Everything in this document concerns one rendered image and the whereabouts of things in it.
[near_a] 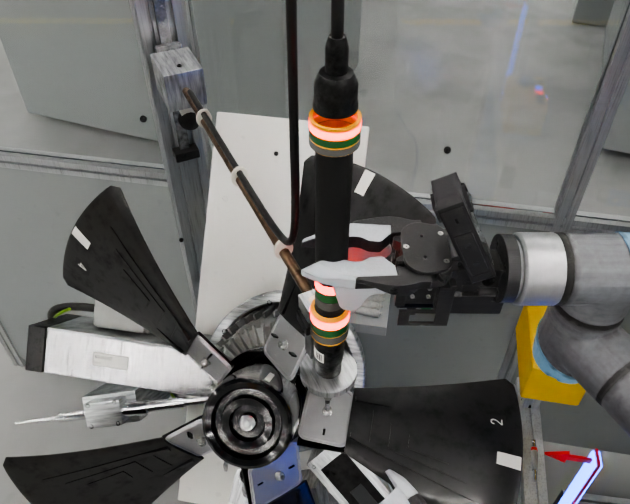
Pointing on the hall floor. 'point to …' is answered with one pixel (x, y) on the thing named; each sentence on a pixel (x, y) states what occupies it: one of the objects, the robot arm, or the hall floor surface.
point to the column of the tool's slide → (146, 30)
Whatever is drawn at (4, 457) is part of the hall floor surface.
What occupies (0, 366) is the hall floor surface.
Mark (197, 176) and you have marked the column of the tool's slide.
